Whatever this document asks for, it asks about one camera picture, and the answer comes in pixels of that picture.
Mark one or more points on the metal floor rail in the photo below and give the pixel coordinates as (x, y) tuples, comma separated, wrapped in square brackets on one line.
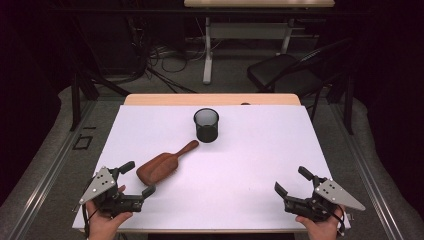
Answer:
[(366, 173), (50, 173)]

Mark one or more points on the white-legged desk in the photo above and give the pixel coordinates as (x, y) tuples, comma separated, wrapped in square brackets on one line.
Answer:
[(246, 30)]

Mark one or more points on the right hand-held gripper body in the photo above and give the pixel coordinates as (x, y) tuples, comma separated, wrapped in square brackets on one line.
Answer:
[(328, 193)]

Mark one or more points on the person's left hand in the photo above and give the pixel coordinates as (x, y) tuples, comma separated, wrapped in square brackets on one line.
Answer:
[(103, 226)]

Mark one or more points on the black mesh pen holder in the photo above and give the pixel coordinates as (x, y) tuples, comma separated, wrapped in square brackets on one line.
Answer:
[(206, 131)]

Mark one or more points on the person's right hand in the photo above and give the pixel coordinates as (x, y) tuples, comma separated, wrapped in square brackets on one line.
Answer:
[(321, 230)]

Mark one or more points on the white table cover sheet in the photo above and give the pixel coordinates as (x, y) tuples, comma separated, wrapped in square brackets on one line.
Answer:
[(233, 173)]

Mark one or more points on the brown wooden hairbrush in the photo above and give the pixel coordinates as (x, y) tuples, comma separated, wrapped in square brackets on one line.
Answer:
[(158, 168)]

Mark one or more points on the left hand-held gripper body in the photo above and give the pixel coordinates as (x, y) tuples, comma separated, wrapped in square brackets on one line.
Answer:
[(103, 183)]

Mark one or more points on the black folding chair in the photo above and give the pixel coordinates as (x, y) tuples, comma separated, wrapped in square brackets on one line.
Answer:
[(283, 71)]

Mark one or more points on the black metal stand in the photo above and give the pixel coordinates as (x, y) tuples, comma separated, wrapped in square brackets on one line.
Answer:
[(75, 100)]

